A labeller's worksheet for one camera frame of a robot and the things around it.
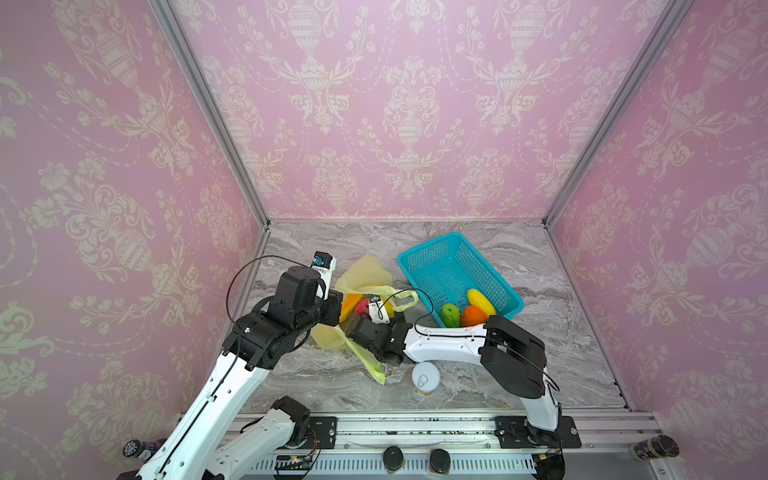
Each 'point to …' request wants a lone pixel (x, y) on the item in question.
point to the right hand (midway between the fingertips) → (376, 319)
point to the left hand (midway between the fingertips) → (339, 295)
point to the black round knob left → (393, 458)
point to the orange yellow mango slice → (348, 305)
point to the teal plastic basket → (444, 270)
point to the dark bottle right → (655, 447)
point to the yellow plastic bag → (365, 276)
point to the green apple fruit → (450, 316)
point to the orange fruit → (472, 316)
